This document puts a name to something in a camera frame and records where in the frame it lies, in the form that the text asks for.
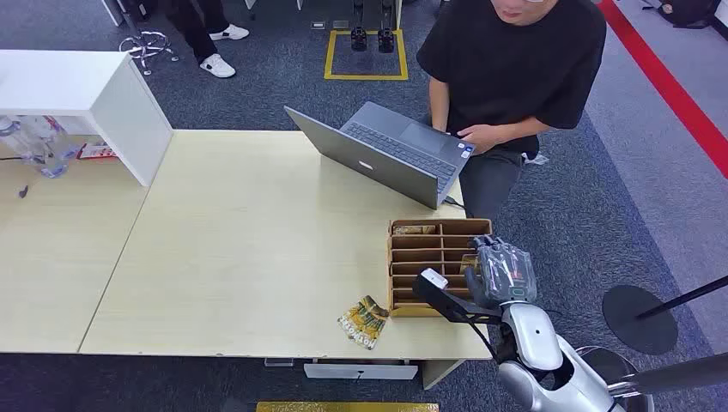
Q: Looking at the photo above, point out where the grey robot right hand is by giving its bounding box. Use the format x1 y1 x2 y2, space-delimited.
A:
464 234 538 312

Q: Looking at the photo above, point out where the black camera bracket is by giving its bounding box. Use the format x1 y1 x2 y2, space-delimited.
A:
412 276 505 326

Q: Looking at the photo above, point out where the white furniture leg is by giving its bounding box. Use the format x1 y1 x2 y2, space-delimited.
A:
100 0 125 27

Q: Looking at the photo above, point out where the person's left hand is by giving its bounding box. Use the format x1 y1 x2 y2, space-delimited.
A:
456 124 505 156

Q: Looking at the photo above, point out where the white desk shelf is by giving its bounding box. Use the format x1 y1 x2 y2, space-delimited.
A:
0 49 174 188

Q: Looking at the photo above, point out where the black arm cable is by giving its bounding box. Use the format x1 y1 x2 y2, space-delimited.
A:
470 321 503 367

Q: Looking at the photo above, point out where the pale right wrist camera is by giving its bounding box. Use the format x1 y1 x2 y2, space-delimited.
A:
419 268 451 291

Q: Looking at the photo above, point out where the beige desk leg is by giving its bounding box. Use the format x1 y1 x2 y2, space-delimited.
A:
421 359 468 391

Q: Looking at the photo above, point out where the black stand foot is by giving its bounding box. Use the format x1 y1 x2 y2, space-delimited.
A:
349 0 370 53
377 0 397 55

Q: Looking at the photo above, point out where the person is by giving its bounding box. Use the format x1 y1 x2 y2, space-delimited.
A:
165 0 252 80
416 0 608 223

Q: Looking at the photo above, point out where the black bag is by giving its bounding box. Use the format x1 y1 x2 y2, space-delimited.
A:
642 0 728 41

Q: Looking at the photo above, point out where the cardboard slotted organizer box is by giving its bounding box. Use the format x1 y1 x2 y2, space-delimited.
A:
387 218 493 318

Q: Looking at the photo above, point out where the red white packet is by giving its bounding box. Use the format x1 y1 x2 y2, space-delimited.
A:
76 142 118 162

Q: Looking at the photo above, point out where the grey laptop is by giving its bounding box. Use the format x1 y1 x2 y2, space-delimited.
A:
284 100 477 211

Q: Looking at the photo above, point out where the clear plastic water bottle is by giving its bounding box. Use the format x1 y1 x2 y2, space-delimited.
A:
0 116 36 166
22 116 82 179

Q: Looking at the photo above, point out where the black barrier stanchion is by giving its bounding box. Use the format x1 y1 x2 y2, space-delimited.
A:
601 274 728 357

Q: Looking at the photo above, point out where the chrome office chair base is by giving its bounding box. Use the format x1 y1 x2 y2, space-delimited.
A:
118 11 181 76

